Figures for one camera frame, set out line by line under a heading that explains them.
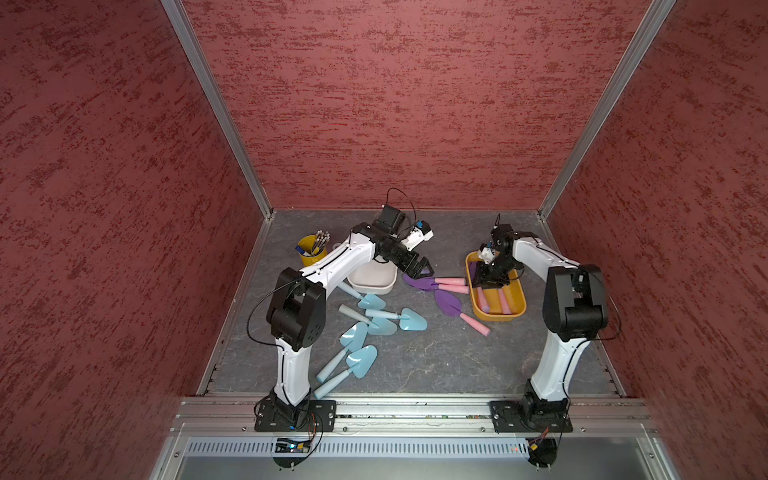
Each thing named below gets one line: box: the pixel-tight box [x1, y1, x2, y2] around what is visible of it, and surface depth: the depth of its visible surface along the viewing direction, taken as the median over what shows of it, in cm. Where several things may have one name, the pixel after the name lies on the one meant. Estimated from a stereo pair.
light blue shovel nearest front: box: [314, 345, 378, 400], surface depth 83 cm
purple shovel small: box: [498, 288, 512, 315], surface depth 94 cm
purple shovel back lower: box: [434, 284, 470, 297], surface depth 98 cm
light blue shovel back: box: [337, 282, 387, 310], surface depth 97 cm
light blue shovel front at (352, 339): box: [316, 322, 368, 384], surface depth 87 cm
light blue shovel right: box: [365, 308, 428, 331], surface depth 93 cm
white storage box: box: [348, 257, 398, 295], surface depth 97 cm
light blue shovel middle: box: [338, 304, 398, 336], surface depth 91 cm
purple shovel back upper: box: [402, 274, 466, 291], surface depth 99 cm
